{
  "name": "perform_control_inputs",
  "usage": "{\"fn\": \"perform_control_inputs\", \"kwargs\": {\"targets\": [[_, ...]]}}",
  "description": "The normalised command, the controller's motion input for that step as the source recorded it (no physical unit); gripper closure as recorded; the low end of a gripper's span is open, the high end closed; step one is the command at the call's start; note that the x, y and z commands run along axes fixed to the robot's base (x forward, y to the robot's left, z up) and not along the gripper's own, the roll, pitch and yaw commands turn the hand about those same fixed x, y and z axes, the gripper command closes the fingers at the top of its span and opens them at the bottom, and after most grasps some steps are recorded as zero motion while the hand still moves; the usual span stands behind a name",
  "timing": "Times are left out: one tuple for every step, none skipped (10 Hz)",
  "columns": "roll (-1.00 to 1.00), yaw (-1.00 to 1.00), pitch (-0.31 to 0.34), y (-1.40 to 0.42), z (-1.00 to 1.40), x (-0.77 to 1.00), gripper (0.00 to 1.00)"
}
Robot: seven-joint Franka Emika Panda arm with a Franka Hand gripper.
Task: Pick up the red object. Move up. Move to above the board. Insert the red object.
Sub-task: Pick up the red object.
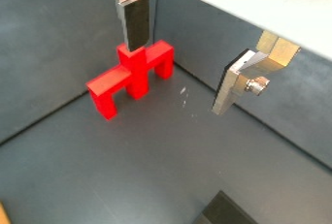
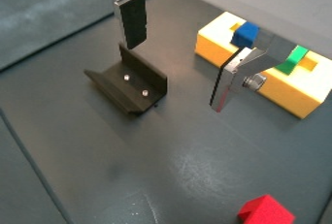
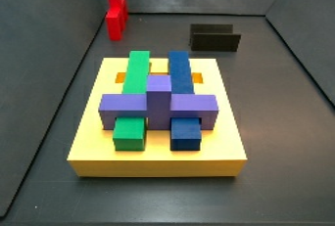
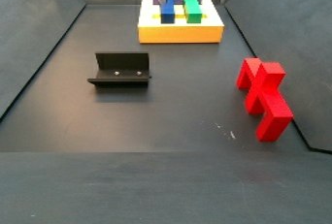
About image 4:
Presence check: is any red cross-shaped block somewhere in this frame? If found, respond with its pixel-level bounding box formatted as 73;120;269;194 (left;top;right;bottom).
235;58;293;142

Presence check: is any green long block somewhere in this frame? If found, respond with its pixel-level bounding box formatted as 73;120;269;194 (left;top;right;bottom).
183;0;202;23

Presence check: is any blue long block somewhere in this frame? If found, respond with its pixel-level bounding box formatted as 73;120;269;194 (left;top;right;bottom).
160;0;175;24

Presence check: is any yellow base board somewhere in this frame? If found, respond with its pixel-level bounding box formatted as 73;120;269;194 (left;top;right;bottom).
138;0;225;44

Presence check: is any black angle bracket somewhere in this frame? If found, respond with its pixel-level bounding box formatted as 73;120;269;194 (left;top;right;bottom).
87;51;150;86

